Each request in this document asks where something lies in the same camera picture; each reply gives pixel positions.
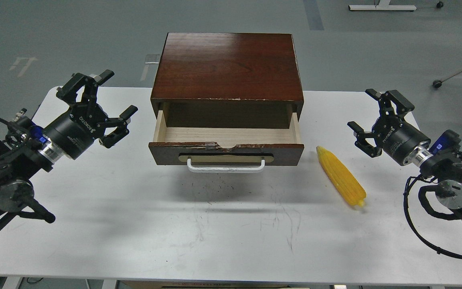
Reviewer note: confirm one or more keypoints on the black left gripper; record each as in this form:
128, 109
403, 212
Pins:
75, 130

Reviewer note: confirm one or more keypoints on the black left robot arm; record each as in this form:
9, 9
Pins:
26, 148

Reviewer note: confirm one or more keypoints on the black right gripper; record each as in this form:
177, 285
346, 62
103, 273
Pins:
391, 133

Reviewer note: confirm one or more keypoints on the white table base background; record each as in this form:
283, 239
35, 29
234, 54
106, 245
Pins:
382, 5

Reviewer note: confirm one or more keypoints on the dark wooden drawer cabinet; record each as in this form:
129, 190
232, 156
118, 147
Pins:
228, 67

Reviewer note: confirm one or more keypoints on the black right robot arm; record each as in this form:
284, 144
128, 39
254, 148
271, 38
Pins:
439, 163

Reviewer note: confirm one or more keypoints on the wooden drawer with white handle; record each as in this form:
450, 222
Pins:
242, 135

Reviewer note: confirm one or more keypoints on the yellow corn cob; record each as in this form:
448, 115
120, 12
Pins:
341, 177

